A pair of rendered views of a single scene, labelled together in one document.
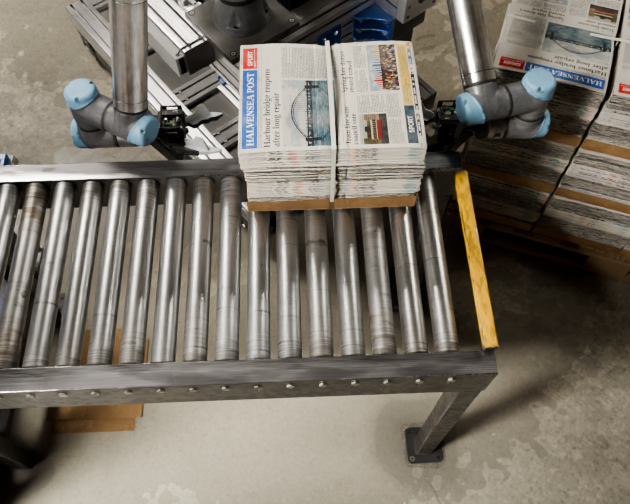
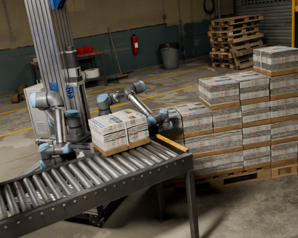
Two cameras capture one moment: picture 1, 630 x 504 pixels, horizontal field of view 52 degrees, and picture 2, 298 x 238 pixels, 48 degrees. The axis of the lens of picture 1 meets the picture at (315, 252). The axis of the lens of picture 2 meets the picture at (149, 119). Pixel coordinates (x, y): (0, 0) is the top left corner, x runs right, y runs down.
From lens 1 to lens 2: 1.68 m
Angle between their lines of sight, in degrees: 47
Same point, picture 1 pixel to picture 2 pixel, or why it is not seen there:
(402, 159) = (141, 122)
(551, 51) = not seen: hidden behind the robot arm
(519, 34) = not seen: hidden behind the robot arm
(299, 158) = (117, 127)
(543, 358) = (216, 211)
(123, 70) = (60, 129)
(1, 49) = not seen: outside the picture
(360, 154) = (131, 122)
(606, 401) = (242, 212)
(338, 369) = (152, 166)
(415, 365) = (171, 159)
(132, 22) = (61, 114)
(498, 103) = (157, 116)
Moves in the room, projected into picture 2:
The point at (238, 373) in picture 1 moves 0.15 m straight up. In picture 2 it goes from (126, 176) to (122, 155)
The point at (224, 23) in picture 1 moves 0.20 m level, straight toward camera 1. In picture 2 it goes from (74, 134) to (84, 140)
